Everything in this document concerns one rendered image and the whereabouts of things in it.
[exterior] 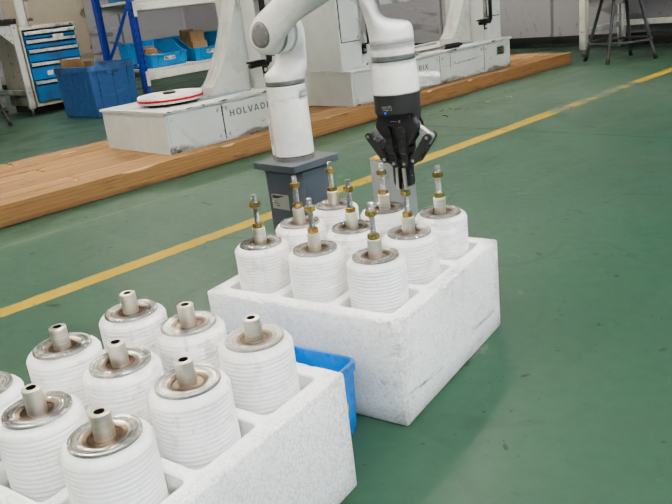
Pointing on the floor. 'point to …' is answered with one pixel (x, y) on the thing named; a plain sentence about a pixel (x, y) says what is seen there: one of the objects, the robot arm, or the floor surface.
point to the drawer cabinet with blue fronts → (40, 63)
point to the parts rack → (141, 39)
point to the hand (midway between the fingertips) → (404, 177)
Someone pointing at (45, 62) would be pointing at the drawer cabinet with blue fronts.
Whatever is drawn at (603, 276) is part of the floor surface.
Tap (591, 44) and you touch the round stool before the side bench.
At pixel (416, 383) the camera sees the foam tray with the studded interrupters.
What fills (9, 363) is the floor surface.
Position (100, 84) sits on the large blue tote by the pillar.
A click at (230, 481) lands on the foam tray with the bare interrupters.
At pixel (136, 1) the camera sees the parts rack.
